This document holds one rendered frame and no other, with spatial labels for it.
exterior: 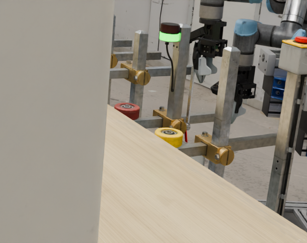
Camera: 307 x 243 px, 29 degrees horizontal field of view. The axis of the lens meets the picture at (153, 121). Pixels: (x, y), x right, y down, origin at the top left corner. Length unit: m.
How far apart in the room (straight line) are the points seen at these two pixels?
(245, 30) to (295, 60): 0.62
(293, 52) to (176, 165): 0.39
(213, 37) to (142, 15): 4.83
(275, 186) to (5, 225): 1.37
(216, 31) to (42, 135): 1.73
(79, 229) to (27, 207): 0.03
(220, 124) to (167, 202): 0.49
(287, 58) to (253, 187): 2.32
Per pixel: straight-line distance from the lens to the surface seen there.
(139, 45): 2.09
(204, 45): 1.95
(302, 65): 1.46
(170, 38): 1.84
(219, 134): 1.73
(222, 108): 1.71
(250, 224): 1.25
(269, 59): 2.54
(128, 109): 1.87
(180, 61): 1.89
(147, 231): 1.17
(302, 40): 1.47
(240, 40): 2.06
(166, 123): 1.95
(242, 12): 5.52
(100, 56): 0.22
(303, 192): 3.81
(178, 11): 6.22
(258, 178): 3.88
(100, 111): 0.22
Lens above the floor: 1.45
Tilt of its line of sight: 18 degrees down
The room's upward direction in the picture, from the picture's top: 5 degrees clockwise
